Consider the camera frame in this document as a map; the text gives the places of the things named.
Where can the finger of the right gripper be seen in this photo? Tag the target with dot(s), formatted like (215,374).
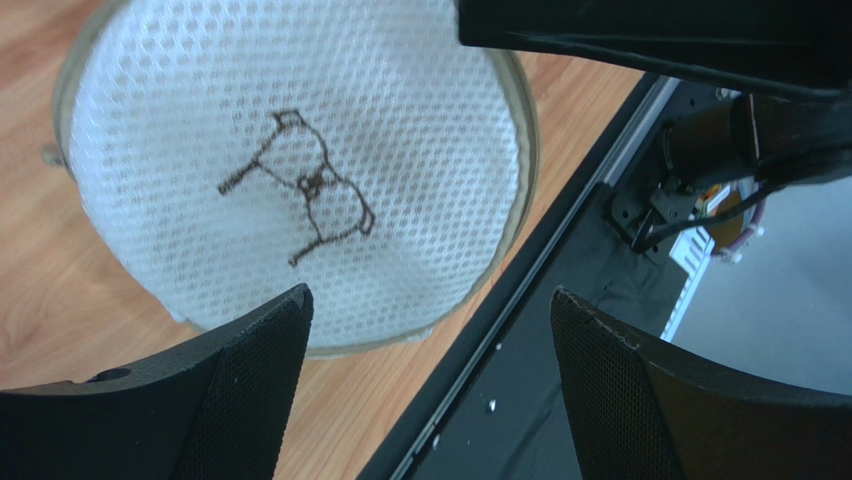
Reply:
(796,50)

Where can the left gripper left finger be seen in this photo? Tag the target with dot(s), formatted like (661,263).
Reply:
(213,407)

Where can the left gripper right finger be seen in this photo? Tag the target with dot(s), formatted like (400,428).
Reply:
(640,407)

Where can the round white mesh laundry bag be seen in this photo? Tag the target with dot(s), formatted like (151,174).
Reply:
(225,151)

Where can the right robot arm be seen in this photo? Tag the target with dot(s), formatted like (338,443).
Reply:
(776,140)

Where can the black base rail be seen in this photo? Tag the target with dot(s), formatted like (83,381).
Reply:
(504,416)

